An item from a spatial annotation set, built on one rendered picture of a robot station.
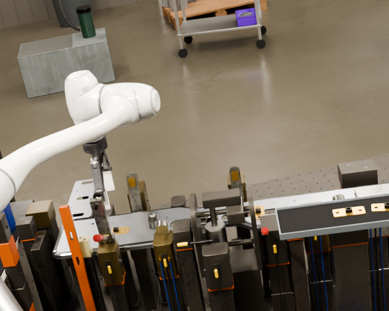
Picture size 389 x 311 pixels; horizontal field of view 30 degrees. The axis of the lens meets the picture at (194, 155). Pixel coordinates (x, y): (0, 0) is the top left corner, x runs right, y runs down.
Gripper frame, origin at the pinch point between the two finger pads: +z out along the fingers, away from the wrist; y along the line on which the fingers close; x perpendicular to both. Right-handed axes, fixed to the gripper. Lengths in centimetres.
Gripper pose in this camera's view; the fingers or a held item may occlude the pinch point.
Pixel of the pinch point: (107, 195)
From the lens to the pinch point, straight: 229.9
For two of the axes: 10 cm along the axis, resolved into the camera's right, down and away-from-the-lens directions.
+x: -9.9, 1.4, 0.8
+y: 0.1, -4.3, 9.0
